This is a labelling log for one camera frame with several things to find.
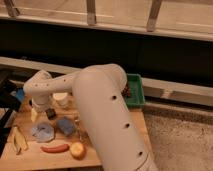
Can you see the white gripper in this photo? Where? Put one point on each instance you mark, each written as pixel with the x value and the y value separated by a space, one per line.
pixel 38 108

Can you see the black eraser block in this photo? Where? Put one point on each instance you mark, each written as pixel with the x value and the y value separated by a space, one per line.
pixel 51 114

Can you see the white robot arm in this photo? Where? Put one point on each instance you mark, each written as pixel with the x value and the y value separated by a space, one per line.
pixel 97 91

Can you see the blue crumpled cloth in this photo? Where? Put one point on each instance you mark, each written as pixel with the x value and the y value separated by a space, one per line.
pixel 43 132

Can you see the black chair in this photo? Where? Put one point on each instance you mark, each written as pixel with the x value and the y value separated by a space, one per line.
pixel 8 102

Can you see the white cup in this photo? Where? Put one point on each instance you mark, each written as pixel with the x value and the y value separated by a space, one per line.
pixel 61 99

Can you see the metal spoon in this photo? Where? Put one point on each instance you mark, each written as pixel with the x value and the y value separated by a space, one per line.
pixel 77 123

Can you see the red sausage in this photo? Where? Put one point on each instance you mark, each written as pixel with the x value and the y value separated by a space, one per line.
pixel 56 149

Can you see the yellow red apple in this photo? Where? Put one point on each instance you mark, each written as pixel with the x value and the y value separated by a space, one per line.
pixel 78 150

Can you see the dark pine cone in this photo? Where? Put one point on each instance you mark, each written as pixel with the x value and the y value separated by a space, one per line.
pixel 126 92

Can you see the green plastic tray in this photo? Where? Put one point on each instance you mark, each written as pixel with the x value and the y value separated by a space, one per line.
pixel 136 98

